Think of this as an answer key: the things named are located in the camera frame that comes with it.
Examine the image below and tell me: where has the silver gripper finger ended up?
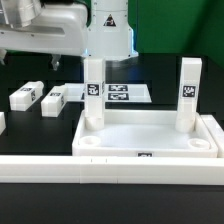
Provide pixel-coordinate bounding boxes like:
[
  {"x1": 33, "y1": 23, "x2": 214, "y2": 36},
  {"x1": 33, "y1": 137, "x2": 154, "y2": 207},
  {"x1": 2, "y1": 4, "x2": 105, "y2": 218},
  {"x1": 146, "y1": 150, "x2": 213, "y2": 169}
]
[
  {"x1": 51, "y1": 54, "x2": 61, "y2": 71},
  {"x1": 0, "y1": 49, "x2": 6, "y2": 65}
]

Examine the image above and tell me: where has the white desk top tray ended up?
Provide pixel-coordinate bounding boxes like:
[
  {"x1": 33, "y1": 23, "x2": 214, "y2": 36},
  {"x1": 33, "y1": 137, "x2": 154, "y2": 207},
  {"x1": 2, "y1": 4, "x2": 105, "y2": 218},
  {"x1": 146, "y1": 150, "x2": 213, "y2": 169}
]
[{"x1": 72, "y1": 109, "x2": 218, "y2": 158}]

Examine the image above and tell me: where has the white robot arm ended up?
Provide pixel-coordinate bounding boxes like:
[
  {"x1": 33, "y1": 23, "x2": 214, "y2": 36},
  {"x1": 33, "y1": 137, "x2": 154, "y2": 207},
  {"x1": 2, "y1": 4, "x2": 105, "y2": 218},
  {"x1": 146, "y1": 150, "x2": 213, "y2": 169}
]
[{"x1": 0, "y1": 0, "x2": 88, "y2": 70}]

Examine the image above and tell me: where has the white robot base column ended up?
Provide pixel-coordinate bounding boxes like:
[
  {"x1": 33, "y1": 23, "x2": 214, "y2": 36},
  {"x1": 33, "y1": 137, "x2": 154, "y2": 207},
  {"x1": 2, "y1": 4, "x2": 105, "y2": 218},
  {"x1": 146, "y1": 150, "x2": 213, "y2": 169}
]
[{"x1": 84, "y1": 0, "x2": 138, "y2": 61}]

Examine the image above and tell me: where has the white block at left edge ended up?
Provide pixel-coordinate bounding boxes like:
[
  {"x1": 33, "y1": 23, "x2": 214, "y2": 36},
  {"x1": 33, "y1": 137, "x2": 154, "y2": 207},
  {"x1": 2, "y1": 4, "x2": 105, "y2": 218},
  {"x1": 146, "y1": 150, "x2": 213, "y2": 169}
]
[{"x1": 0, "y1": 112, "x2": 6, "y2": 135}]

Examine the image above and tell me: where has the white front fence bar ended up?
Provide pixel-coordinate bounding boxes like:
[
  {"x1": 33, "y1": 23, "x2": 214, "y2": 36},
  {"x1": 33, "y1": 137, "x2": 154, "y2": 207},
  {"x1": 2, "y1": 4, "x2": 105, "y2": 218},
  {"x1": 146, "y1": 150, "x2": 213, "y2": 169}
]
[{"x1": 0, "y1": 156, "x2": 224, "y2": 185}]

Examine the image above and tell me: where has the white fence bar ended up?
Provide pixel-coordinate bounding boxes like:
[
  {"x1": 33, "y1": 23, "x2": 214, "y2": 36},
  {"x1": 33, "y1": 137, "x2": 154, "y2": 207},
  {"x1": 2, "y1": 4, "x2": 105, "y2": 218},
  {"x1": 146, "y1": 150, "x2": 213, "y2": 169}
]
[
  {"x1": 201, "y1": 115, "x2": 224, "y2": 158},
  {"x1": 0, "y1": 156, "x2": 224, "y2": 185}
]

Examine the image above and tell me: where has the white right fence bar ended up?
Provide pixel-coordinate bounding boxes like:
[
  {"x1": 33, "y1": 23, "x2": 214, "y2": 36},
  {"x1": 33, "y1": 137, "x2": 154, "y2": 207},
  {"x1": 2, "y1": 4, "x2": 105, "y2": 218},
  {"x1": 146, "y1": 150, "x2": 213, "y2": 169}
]
[{"x1": 201, "y1": 115, "x2": 224, "y2": 158}]

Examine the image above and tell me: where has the white marker base plate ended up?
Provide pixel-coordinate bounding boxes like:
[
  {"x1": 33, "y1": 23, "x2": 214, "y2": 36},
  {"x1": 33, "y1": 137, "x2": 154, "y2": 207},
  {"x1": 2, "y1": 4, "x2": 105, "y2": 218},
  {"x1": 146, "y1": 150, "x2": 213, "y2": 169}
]
[{"x1": 65, "y1": 83, "x2": 152, "y2": 103}]

